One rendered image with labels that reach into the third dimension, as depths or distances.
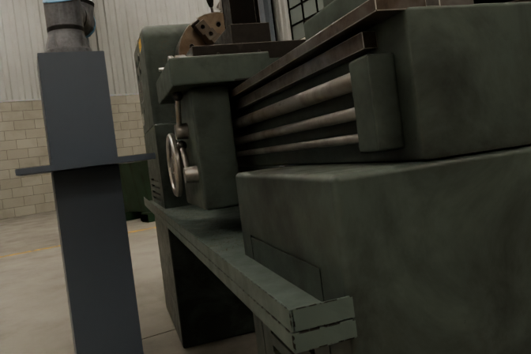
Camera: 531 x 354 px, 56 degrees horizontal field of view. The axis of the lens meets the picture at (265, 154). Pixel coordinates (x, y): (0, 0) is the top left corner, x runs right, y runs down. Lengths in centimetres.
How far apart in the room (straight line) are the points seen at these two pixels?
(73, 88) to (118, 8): 1105
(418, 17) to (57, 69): 133
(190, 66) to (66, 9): 82
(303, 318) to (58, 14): 148
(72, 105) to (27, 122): 1012
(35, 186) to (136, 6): 476
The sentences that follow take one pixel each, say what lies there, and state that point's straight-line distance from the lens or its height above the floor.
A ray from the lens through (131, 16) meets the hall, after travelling 1278.
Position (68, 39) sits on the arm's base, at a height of 115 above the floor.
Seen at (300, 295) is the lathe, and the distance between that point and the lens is 61.
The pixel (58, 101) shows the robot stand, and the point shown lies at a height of 95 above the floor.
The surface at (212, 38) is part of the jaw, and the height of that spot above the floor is 113.
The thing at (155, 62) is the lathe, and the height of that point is 110.
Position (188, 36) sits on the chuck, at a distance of 188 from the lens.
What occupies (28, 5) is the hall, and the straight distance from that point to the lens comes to 1243.
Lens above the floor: 71
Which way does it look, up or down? level
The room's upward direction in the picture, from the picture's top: 7 degrees counter-clockwise
